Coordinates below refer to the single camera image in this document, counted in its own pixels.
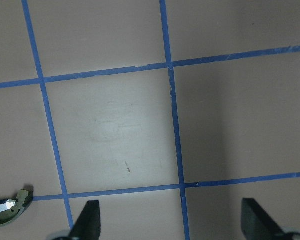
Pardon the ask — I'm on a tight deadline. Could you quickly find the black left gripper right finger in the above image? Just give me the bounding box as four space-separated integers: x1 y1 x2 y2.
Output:
241 198 285 240

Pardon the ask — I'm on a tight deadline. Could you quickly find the olive brake shoe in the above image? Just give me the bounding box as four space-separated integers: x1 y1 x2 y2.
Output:
0 185 34 227

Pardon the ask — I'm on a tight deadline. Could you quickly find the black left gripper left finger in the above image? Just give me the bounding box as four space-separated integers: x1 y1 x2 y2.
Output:
68 200 100 240

